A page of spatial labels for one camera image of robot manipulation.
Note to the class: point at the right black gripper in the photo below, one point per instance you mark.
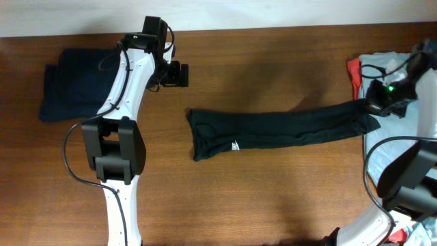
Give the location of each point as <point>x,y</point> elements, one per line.
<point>373,86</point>

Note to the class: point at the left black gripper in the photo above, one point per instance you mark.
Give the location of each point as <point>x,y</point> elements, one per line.
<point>177,76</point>

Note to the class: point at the dark green t-shirt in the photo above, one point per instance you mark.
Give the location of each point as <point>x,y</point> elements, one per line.
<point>216,132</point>

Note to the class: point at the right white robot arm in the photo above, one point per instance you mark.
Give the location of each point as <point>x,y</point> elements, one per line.
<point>405,194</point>

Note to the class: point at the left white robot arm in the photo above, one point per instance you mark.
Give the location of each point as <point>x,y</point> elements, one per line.
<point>114,146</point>

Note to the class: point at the light blue t-shirt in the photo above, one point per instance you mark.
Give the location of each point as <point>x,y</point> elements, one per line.
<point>423,233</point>

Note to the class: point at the folded navy blue garment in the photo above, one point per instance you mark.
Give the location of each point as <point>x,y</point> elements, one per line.
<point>79,84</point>

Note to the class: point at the red garment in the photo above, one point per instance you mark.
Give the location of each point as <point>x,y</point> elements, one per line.
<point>353,67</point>

